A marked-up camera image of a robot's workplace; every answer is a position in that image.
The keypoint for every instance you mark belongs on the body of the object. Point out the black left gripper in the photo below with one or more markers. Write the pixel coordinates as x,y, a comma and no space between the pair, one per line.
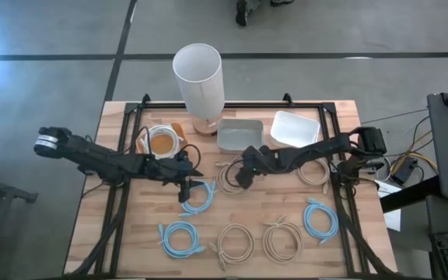
165,169

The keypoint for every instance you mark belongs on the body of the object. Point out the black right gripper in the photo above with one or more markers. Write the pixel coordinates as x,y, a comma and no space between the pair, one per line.
261,161

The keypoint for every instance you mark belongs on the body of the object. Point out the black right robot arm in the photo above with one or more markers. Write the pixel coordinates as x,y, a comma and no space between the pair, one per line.
317,149

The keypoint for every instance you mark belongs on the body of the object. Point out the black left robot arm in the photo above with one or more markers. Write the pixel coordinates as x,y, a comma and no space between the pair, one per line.
92,155

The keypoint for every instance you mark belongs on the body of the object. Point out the grey plastic bin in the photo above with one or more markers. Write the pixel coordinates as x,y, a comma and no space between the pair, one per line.
239,136

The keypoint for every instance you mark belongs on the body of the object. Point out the yellow plastic bin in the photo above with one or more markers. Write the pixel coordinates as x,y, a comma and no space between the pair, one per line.
162,144

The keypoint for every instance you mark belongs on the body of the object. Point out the white plastic bin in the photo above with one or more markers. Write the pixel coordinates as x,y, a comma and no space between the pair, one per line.
294,128

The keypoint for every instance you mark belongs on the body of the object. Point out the white table lamp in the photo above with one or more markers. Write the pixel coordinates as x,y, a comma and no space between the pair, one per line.
198,78

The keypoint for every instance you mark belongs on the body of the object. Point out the white paper sheet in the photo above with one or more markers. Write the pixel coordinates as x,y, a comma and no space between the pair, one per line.
393,221

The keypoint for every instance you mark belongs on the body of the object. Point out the black power brick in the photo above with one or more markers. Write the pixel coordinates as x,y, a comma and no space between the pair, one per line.
403,171

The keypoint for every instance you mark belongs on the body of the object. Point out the black cart bar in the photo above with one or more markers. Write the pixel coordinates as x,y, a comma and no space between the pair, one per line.
407,196

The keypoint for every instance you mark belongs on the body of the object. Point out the person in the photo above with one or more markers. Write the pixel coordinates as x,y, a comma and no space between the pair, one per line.
241,15

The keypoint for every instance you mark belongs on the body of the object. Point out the black floor stand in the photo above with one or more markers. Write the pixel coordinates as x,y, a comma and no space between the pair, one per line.
6,190

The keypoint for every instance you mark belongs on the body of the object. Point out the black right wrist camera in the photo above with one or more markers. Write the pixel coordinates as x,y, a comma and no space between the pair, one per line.
253,153

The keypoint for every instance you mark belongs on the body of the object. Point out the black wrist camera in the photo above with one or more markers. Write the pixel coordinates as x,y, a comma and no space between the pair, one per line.
183,155
253,153

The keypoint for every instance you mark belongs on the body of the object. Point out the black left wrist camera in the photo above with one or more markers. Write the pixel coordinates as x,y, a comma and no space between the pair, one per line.
183,155

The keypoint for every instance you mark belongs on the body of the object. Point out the black metal table frame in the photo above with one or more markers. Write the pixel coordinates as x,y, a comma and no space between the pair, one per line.
255,105

